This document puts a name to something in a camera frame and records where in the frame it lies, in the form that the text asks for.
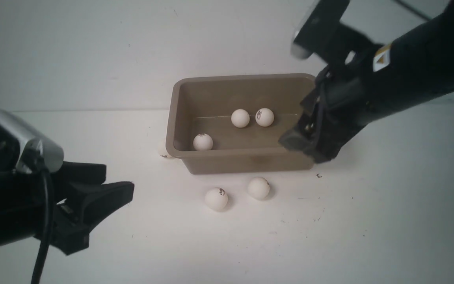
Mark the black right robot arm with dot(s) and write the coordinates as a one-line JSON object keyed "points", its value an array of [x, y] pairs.
{"points": [[422, 61]]}

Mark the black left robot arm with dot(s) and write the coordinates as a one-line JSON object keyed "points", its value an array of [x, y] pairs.
{"points": [[82, 198]]}

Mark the white ball beside bin corner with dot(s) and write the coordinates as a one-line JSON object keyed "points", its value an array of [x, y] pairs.
{"points": [[161, 149]]}

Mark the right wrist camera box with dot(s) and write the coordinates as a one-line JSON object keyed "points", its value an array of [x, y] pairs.
{"points": [[322, 33]]}

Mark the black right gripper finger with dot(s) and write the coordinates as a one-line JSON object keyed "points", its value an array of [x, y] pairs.
{"points": [[326, 147], [296, 139]]}

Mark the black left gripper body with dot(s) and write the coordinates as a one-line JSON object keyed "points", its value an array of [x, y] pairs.
{"points": [[22, 207]]}

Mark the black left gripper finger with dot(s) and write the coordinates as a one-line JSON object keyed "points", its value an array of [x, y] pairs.
{"points": [[94, 203], [70, 237]]}

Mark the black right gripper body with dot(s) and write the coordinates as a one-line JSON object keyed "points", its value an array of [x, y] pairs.
{"points": [[345, 106]]}

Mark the tan plastic storage bin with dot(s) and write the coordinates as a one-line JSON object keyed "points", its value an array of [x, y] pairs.
{"points": [[205, 105]]}

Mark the white ping-pong ball with logo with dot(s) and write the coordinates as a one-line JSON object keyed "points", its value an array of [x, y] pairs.
{"points": [[264, 117]]}

